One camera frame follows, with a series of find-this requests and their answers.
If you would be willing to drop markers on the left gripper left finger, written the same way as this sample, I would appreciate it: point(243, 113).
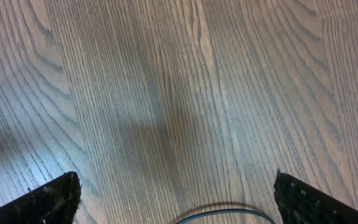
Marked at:
point(54, 202)

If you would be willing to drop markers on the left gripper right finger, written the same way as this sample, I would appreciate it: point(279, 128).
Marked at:
point(300, 203)

